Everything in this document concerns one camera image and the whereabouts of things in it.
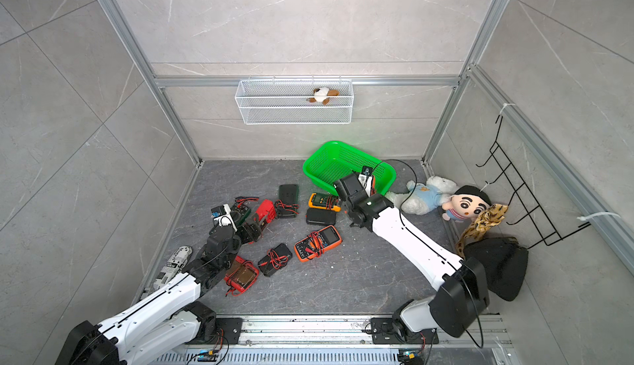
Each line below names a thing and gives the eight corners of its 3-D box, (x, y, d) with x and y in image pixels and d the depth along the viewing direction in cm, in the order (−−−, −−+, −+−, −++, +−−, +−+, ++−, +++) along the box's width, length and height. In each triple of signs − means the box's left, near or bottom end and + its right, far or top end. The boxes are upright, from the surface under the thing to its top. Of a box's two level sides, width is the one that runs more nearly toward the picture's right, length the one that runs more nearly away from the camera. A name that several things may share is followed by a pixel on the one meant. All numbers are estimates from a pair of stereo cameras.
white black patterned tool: (155, 288, 84) (148, 285, 81) (184, 247, 94) (178, 243, 91) (168, 293, 83) (162, 290, 80) (196, 251, 93) (191, 247, 90)
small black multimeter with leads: (257, 268, 88) (255, 264, 84) (280, 245, 93) (279, 240, 90) (271, 281, 85) (268, 277, 81) (293, 256, 90) (292, 251, 87)
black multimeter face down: (306, 225, 99) (306, 222, 97) (307, 210, 103) (307, 207, 101) (336, 225, 99) (336, 222, 97) (335, 210, 103) (335, 207, 101)
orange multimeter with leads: (301, 265, 89) (300, 260, 85) (293, 248, 93) (292, 243, 89) (342, 244, 94) (343, 238, 90) (333, 229, 98) (333, 223, 95)
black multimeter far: (275, 217, 101) (274, 213, 98) (279, 189, 111) (278, 184, 108) (298, 217, 101) (298, 213, 98) (300, 189, 110) (300, 184, 108)
